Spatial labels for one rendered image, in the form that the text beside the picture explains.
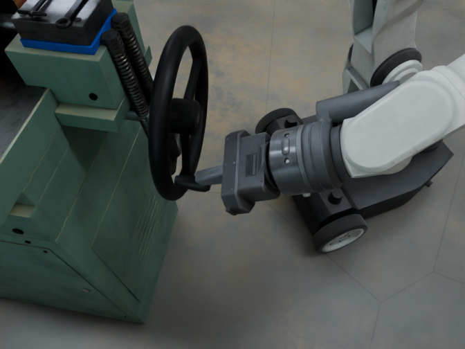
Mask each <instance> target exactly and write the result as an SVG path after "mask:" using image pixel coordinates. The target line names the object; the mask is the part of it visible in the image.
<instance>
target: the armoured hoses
mask: <svg viewBox="0 0 465 349"><path fill-rule="evenodd" d="M111 22H112V24H113V27H114V28H116V29H118V31H116V30H112V29H110V30H107V31H105V32H103V33H102V34H101V36H100V40H101V42H102V45H103V46H106V47H107V48H108V50H109V54H111V57H112V58H113V61H114V64H115V65H116V68H117V72H118V75H119V76H120V78H121V81H122V84H123V85H124V88H125V90H126V93H127V95H128V96H129V99H130V102H131V104H132V107H133V108H134V110H135V112H136V115H137V116H138V118H139V119H141V120H140V124H141V125H142V127H143V129H144V132H145V133H146V136H147V138H148V122H146V121H147V120H144V119H146V118H147V117H146V115H148V109H149V106H148V104H147V102H150V100H151V95H152V87H153V83H154V81H153V79H152V76H151V73H150V72H149V68H148V66H147V63H146V61H145V58H144V55H143V52H142V50H141V48H140V44H139V43H138V40H137V37H136V34H135V32H134V29H133V26H132V24H131V22H130V19H129V16H128V14H127V13H125V12H119V13H117V14H115V15H114V16H112V18H111ZM119 33H120V34H119ZM124 47H125V48H124ZM125 50H126V51H127V52H126V51H125ZM127 54H128V55H127ZM128 57H129V58H128ZM129 60H130V61H129ZM180 155H181V140H180V134H175V133H171V132H170V131H169V160H170V172H171V175H173V174H174V173H175V172H176V163H177V157H179V156H180Z"/></svg>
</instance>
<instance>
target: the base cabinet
mask: <svg viewBox="0 0 465 349"><path fill-rule="evenodd" d="M177 212H178V208H177V205H176V200H175V201H169V200H166V199H164V198H163V197H161V196H160V195H159V193H158V191H157V189H156V187H155V185H154V182H153V179H152V174H151V170H150V165H149V151H148V138H147V136H146V133H145V132H144V129H143V127H142V125H141V124H140V122H138V121H133V120H124V122H123V124H122V127H121V128H120V131H119V132H107V134H106V136H105V138H104V140H103V142H102V145H101V146H100V149H99V150H98V153H97V155H96V157H95V159H94V161H93V163H92V165H91V167H90V170H89V172H88V174H87V176H86V178H85V180H84V182H83V184H82V187H81V189H80V191H79V193H78V194H77V197H76V198H75V201H74V203H73V205H72V207H71V209H70V211H69V213H68V215H67V217H66V220H65V222H64V224H63V226H62V228H61V230H60V232H59V234H58V237H57V239H56V240H55V241H50V240H43V239H38V238H30V237H26V236H21V235H13V234H9V233H1V232H0V297H2V298H9V299H13V300H18V301H24V302H29V303H36V304H40V305H47V306H51V307H58V308H62V309H65V310H73V311H76V312H84V313H87V314H94V315H98V316H105V317H109V318H114V319H120V320H125V321H131V322H136V323H143V324H145V323H146V320H147V315H148V313H149V309H150V305H151V303H152V299H153V296H154V292H155V289H156V284H157V282H158V277H159V274H160V272H161V267H162V264H163V260H164V257H165V253H166V251H167V246H168V243H169V241H170V236H171V233H172V229H173V226H174V222H175V219H176V214H177Z"/></svg>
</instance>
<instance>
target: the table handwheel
mask: <svg viewBox="0 0 465 349"><path fill-rule="evenodd" d="M187 47H189V49H190V52H191V56H192V67H191V70H190V76H189V79H188V83H187V87H186V89H185V94H184V97H183V99H182V98H173V99H172V97H173V93H174V85H175V82H176V76H177V73H178V69H179V65H180V63H181V59H182V57H183V54H184V52H185V50H186V48H187ZM193 99H194V100H193ZM147 104H148V106H149V109H148V115H146V117H147V118H146V119H144V120H147V121H146V122H148V151H149V165H150V170H151V174H152V179H153V182H154V185H155V187H156V189H157V191H158V193H159V195H160V196H161V197H163V198H164V199H166V200H169V201H175V200H178V199H180V198H181V197H182V196H184V194H185V193H186V192H187V190H188V189H186V188H182V187H179V186H175V185H174V182H173V180H172V176H171V172H170V160H169V131H170V132H171V133H175V134H180V140H181V156H182V169H181V171H180V174H179V175H191V176H194V174H195V172H196V169H197V166H198V162H199V158H200V154H201V148H202V145H203V137H204V133H205V128H206V117H207V110H208V60H207V55H206V48H205V44H204V42H203V38H202V36H201V34H200V33H199V31H198V30H197V29H196V28H194V27H193V26H189V25H184V26H180V27H178V28H177V29H176V30H175V31H174V32H173V33H172V34H171V35H170V37H169V38H168V40H167V42H166V44H165V46H164V48H163V51H162V53H161V56H160V59H159V62H158V66H157V69H156V74H155V77H154V83H153V87H152V95H151V100H150V102H147ZM125 120H133V121H138V122H140V120H141V119H139V118H138V116H137V115H136V112H135V110H134V108H133V107H132V105H131V107H130V108H129V111H128V113H127V115H126V118H125Z"/></svg>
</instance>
